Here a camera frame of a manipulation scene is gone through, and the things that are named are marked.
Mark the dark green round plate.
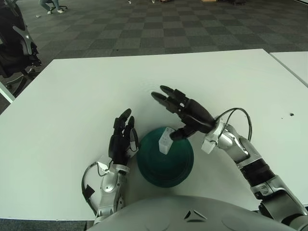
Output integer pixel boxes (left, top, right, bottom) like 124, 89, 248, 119
136, 127, 194, 188

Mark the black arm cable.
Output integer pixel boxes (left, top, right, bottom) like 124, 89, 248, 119
215, 107, 254, 141
81, 162, 100, 215

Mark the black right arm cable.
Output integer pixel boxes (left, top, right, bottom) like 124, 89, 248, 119
215, 107, 254, 141

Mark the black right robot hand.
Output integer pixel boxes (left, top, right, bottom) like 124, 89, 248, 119
151, 85, 216, 141

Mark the white charger block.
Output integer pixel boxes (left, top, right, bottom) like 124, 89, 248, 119
158, 127, 174, 155

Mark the grey robot torso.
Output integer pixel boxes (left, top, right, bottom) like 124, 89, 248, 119
85, 195, 308, 231

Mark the black grey office chair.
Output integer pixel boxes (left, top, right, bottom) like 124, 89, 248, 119
0, 0, 43, 92

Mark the black swivel chair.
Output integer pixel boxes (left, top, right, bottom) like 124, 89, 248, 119
48, 0, 68, 13

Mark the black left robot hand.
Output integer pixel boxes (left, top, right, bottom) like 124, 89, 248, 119
108, 108, 141, 167

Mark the seated person in jeans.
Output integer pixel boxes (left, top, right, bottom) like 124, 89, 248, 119
38, 0, 65, 14

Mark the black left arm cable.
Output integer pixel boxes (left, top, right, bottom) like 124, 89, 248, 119
81, 162, 100, 215

